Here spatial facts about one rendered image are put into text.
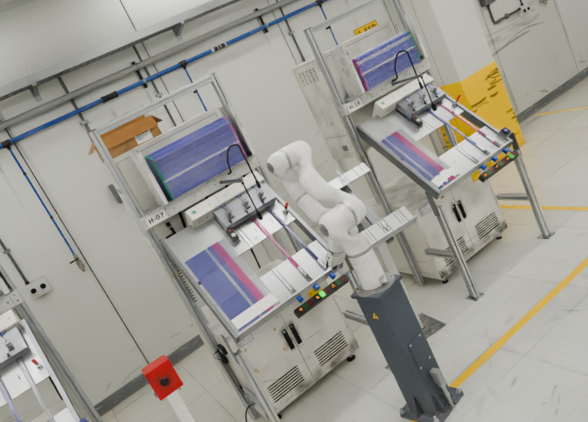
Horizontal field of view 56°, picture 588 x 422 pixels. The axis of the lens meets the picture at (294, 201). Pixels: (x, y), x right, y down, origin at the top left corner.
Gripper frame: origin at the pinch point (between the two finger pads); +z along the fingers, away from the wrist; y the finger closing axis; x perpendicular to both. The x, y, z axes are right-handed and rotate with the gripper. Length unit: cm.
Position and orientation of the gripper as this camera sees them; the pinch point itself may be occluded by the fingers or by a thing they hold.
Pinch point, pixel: (333, 265)
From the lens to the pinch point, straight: 282.5
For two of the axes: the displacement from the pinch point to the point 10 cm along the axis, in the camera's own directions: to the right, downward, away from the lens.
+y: 7.8, -4.9, 4.0
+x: -6.3, -6.2, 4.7
